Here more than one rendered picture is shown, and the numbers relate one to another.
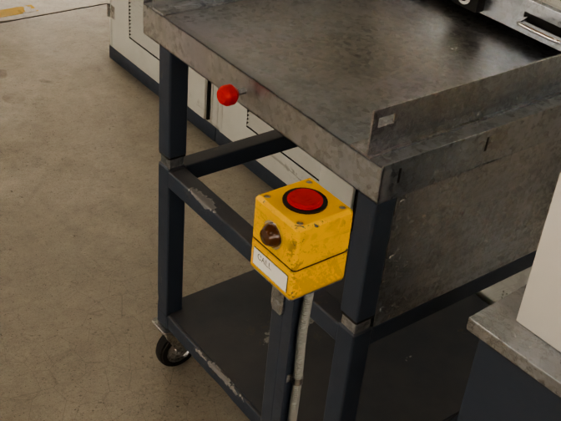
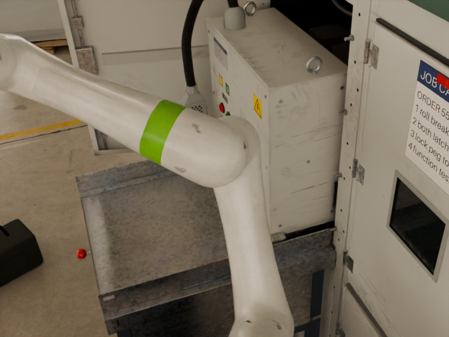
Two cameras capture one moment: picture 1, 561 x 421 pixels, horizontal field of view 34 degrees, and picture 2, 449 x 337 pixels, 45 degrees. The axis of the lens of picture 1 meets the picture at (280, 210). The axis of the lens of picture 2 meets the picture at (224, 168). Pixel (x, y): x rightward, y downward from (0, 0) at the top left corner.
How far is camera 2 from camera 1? 1.02 m
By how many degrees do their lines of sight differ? 19
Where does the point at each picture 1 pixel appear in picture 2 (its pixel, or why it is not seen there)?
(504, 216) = (222, 326)
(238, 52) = (97, 227)
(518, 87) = (204, 273)
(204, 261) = not seen: hidden behind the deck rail
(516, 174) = (222, 309)
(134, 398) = not seen: outside the picture
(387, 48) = (174, 229)
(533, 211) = not seen: hidden behind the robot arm
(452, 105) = (155, 287)
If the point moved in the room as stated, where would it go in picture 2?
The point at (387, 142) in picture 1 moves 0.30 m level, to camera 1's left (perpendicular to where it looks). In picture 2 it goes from (114, 305) to (23, 279)
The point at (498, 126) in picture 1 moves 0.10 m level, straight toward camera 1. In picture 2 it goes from (185, 296) to (160, 321)
